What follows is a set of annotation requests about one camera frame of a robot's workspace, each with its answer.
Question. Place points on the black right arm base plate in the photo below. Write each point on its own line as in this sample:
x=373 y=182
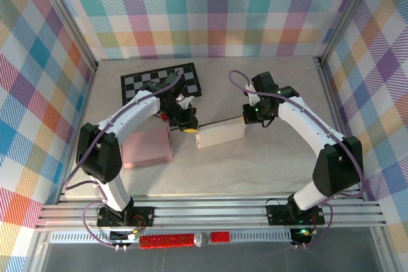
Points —
x=277 y=216

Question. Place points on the white paper box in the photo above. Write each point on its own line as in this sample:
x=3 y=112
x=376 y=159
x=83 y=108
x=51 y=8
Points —
x=220 y=133

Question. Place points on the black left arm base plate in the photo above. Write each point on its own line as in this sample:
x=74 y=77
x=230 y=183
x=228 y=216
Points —
x=143 y=218

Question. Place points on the aluminium frame post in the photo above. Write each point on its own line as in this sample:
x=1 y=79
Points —
x=345 y=14
x=66 y=14

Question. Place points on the red glitter rectangle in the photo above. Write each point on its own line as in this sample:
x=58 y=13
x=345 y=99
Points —
x=220 y=237

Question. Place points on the aluminium frame rail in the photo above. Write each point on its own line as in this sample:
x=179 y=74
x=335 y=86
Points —
x=207 y=211

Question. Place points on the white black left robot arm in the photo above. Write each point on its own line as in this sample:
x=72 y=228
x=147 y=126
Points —
x=134 y=112

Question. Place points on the pink paper box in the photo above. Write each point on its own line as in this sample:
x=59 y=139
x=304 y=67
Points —
x=146 y=147

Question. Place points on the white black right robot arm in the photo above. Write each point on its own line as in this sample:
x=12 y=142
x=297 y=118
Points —
x=306 y=119

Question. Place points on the small controller board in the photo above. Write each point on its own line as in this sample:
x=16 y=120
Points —
x=122 y=237
x=301 y=235

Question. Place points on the black grey checkerboard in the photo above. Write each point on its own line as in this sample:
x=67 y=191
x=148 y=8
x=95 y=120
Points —
x=134 y=85

